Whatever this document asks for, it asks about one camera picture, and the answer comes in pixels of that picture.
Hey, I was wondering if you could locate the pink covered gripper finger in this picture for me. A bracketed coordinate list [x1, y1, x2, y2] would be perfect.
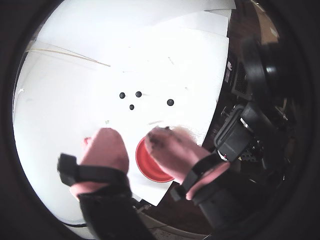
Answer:
[57, 127, 157, 240]
[145, 126, 251, 230]

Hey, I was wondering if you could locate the black plastic device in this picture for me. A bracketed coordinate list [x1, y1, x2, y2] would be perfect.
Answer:
[213, 102, 278, 163]

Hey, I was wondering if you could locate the white foam base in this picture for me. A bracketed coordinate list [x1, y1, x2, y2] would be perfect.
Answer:
[82, 27, 230, 206]

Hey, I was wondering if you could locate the thin wooden dowel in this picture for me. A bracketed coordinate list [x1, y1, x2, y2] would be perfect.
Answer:
[26, 48, 111, 68]

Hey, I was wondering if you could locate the black keyboard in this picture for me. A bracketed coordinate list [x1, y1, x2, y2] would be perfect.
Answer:
[233, 61, 252, 96]

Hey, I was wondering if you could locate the white board wall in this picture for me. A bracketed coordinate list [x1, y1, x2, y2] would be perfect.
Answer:
[32, 0, 237, 67]
[13, 48, 111, 226]

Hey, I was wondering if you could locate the black camera lens knob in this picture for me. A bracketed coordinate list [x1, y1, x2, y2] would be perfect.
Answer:
[240, 34, 281, 101]

